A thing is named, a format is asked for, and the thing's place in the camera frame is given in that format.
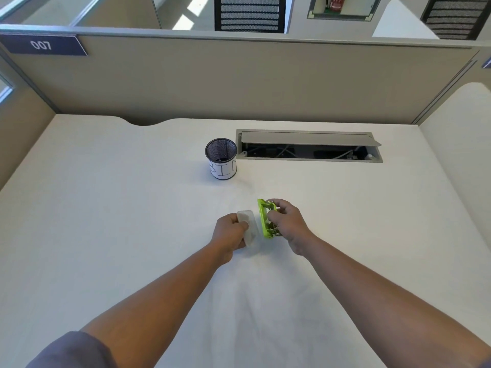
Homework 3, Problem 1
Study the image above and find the person's right hand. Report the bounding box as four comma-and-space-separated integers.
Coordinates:
266, 199, 314, 258

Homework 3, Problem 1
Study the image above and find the person's left hand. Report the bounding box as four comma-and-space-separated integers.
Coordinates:
210, 213, 250, 266

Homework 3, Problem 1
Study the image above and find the translucent plastic punch tray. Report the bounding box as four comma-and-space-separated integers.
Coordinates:
236, 210, 257, 248

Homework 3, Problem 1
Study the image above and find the green hole punch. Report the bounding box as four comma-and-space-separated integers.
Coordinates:
257, 199, 284, 239

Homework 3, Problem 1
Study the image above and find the person's right forearm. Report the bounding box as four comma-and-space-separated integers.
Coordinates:
293, 233, 491, 368

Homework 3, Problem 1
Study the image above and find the person's left forearm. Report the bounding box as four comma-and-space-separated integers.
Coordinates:
79, 241, 232, 368

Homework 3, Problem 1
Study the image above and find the black mesh pen cup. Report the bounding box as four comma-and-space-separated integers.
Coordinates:
205, 138, 238, 181

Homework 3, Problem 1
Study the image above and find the beige desk partition panel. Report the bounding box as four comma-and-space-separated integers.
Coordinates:
0, 25, 491, 127

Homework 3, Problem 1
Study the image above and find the black mesh office chair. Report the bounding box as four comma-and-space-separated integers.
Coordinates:
214, 0, 287, 34
420, 0, 491, 41

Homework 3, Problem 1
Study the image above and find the grey shirt sleeve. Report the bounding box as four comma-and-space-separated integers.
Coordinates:
25, 330, 108, 368

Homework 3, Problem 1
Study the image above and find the fire extinguisher cabinet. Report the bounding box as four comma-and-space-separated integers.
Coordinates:
306, 0, 383, 22

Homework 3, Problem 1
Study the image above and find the blue number sign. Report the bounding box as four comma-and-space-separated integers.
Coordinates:
0, 34, 88, 57

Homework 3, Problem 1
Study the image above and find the grey desk cable box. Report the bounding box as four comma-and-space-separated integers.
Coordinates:
235, 129, 384, 164

